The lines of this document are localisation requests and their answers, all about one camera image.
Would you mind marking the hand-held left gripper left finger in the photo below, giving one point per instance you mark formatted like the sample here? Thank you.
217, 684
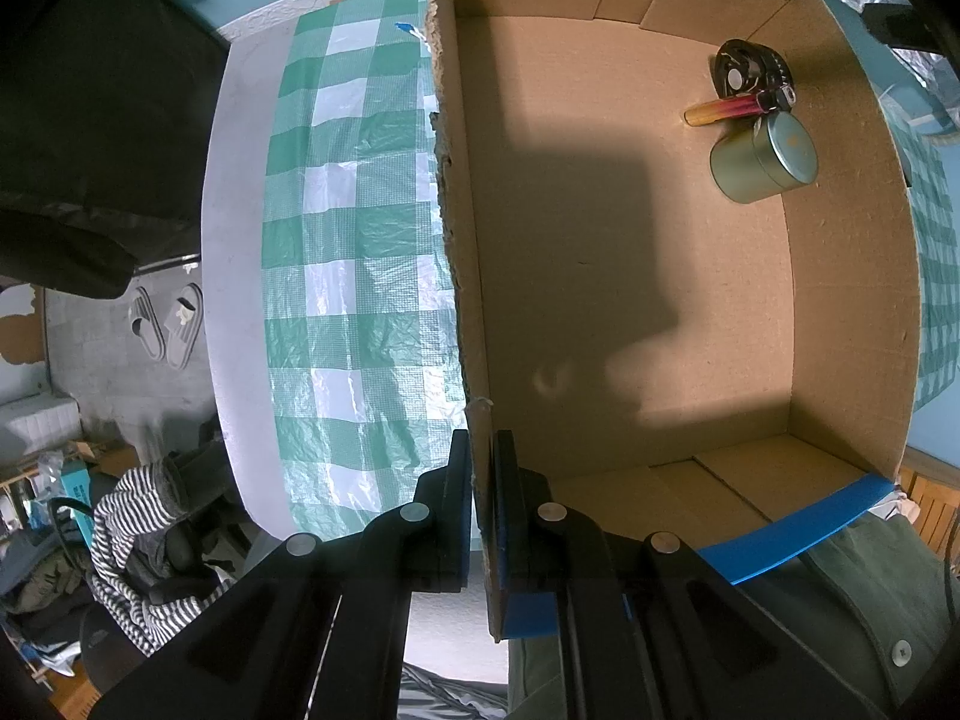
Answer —
459, 495

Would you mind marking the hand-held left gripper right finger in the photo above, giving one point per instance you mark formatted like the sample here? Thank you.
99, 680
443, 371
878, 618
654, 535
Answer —
510, 517

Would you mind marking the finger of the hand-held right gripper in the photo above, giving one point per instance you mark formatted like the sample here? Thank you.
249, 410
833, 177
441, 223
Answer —
896, 24

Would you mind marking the black round tape dispenser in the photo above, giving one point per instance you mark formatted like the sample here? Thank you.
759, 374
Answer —
746, 67

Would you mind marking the pink and yellow lighter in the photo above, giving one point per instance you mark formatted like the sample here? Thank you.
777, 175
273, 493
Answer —
731, 109

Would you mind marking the teal round tin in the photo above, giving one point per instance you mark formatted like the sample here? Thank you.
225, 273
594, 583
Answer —
765, 157

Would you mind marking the blue cardboard box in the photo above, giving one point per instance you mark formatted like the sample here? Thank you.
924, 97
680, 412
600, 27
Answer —
622, 277

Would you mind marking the green checkered tablecloth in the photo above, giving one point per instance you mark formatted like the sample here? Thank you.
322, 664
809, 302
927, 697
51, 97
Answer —
352, 240

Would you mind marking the striped grey white cloth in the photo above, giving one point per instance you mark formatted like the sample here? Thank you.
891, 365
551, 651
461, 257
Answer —
150, 585

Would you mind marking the grey slipper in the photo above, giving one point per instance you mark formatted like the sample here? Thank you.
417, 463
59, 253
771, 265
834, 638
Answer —
146, 322
184, 324

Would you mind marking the white mattress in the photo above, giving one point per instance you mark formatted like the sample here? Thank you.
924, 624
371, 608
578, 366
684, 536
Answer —
232, 240

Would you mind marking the green garment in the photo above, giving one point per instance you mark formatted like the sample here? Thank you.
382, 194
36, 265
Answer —
840, 615

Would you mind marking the teal carton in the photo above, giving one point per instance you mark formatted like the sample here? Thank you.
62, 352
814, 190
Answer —
73, 478

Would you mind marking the wooden crate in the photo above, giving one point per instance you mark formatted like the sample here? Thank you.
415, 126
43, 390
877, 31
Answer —
930, 502

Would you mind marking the pile of dark clothes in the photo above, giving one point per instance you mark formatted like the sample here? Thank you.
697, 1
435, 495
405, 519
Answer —
37, 585

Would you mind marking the black hanging clothing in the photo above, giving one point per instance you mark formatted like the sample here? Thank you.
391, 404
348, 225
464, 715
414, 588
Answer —
90, 127

